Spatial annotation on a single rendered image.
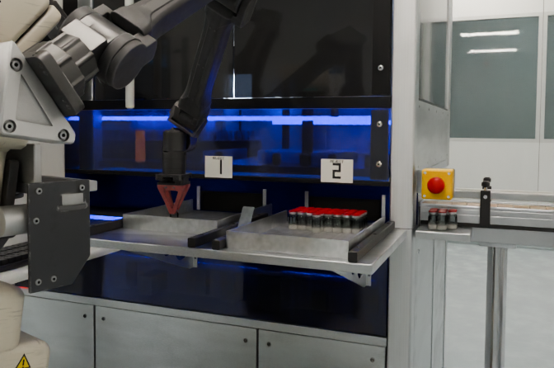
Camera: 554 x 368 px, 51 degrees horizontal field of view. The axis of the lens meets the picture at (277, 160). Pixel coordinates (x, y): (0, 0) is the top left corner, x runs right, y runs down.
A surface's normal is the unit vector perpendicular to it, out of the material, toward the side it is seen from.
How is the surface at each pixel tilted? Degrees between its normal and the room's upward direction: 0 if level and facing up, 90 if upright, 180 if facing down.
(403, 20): 90
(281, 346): 90
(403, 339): 90
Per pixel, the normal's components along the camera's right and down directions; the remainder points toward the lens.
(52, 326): -0.36, 0.04
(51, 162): 0.93, 0.03
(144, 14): 0.33, -0.61
